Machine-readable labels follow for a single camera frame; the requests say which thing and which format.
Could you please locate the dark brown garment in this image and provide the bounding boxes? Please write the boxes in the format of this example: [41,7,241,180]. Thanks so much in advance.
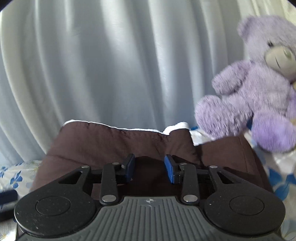
[31,120,272,196]

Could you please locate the blue floral white bedding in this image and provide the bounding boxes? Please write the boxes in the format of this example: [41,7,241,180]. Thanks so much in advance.
[1,131,295,240]

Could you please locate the white pleated curtain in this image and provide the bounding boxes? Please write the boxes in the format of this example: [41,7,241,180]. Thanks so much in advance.
[1,1,295,166]

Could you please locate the purple plush teddy bear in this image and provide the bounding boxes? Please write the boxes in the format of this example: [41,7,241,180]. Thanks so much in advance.
[195,16,295,152]

